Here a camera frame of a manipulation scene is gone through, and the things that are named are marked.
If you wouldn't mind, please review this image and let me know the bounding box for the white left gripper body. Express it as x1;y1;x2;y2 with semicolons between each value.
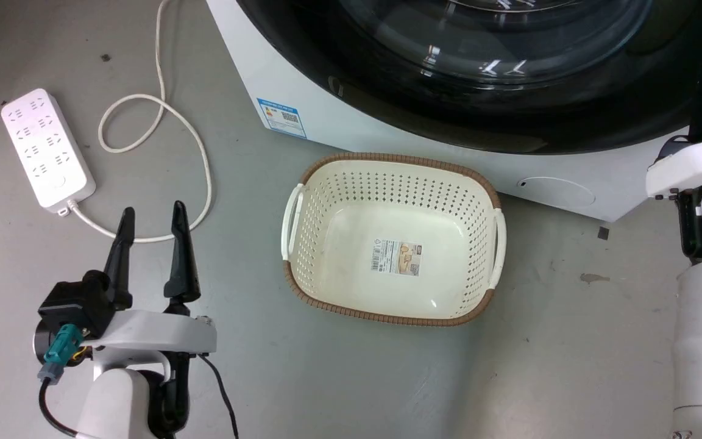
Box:
91;296;218;435

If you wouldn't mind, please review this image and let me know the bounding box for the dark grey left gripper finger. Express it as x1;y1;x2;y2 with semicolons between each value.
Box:
163;201;201;305
102;207;136;310

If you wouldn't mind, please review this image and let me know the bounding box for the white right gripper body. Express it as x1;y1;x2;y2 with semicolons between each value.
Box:
645;132;702;264

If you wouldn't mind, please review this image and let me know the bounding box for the black round washing machine door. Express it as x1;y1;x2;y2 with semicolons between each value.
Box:
236;0;702;155

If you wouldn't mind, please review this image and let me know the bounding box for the white washing machine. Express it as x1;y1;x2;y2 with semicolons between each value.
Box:
206;0;702;223

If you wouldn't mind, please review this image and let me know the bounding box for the white power strip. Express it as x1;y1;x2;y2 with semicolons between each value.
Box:
1;88;97;215

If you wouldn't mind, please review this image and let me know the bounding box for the blue energy label sticker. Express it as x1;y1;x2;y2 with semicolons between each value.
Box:
257;98;308;140

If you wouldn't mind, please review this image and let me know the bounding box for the cream perforated laundry basket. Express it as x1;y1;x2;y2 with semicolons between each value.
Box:
282;152;508;327

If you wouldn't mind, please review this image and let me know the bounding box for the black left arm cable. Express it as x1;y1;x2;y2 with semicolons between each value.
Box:
197;354;241;439

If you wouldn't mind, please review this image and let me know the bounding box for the white power cord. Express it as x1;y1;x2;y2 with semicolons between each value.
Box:
57;0;213;244

